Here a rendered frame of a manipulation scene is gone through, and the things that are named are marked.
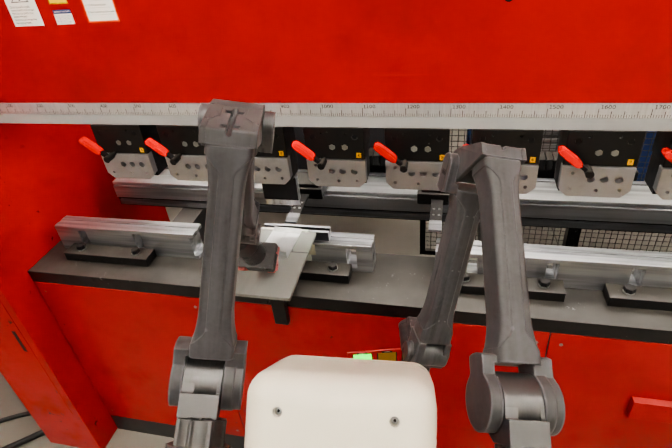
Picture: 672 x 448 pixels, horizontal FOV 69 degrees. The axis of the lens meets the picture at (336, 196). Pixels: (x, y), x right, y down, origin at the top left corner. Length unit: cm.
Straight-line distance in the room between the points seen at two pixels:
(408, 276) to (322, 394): 90
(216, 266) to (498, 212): 41
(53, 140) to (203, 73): 80
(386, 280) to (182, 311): 64
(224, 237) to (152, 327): 110
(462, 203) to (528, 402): 34
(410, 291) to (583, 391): 54
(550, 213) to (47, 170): 162
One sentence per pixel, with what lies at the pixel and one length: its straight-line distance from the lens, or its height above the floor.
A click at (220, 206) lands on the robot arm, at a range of 67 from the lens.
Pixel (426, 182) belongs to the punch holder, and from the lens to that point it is 122.
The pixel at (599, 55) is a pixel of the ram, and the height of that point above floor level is 150.
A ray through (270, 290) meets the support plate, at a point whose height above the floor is 100.
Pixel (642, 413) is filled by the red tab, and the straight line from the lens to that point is 164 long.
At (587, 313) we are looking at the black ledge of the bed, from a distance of 141.
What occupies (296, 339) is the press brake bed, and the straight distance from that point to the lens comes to 154.
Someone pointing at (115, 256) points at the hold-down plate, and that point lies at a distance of 170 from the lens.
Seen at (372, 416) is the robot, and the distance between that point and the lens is 55.
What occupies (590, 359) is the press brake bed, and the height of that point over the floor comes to 75.
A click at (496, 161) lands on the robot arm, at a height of 145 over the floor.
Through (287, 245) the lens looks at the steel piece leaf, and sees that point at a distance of 137.
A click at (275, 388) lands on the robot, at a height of 139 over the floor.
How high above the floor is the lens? 184
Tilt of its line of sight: 33 degrees down
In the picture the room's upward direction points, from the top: 6 degrees counter-clockwise
